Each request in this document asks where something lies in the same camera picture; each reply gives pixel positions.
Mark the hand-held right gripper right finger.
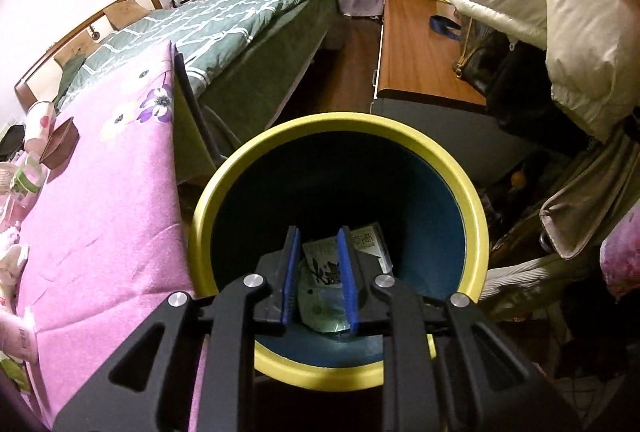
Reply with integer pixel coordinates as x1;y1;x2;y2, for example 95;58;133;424
336;226;583;432

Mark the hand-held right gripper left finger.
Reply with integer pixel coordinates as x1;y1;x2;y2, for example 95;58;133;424
52;226;301;432

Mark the green printed packet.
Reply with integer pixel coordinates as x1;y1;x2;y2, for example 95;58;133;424
299;237;353;335

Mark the yellow rimmed blue trash bin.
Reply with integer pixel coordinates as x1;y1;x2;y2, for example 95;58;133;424
189;112;490;392

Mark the brown plastic tray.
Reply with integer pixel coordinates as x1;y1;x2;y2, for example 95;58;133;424
40;117;81;171

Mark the white and green packet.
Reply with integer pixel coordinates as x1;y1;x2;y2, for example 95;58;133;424
350;222;396;275

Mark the white ribbed cloth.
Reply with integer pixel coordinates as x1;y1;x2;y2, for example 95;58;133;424
482;257;556;307

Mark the black box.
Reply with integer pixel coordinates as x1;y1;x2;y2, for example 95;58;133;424
372;96;531;185

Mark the pink floral blanket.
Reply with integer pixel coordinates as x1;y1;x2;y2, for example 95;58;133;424
0;39;221;432

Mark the white drawer cabinet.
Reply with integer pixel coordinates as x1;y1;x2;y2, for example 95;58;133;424
371;19;387;105

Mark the wooden desk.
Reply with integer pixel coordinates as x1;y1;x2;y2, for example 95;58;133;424
372;0;501;113

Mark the beige coat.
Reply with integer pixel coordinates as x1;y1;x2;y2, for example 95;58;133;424
540;127;640;263

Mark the brown leather bag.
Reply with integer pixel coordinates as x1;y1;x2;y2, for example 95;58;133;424
452;19;551;113

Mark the bed with green quilt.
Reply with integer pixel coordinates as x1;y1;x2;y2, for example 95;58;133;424
52;0;336;113

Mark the pink plastic bag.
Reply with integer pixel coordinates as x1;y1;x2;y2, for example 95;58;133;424
600;207;640;300

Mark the crumpled white tissue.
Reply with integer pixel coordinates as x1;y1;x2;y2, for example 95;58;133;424
0;232;31;307

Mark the green labelled plastic bottle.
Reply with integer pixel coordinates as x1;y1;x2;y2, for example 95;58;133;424
10;152;48;207

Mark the white paper cup pink print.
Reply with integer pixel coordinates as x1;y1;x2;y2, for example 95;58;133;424
24;100;56;153

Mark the wooden headboard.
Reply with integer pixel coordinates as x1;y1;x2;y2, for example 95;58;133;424
14;0;166;113

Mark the black table frame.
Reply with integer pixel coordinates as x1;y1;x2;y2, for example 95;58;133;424
172;52;228;167

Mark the blue strap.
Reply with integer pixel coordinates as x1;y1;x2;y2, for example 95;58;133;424
429;14;463;43

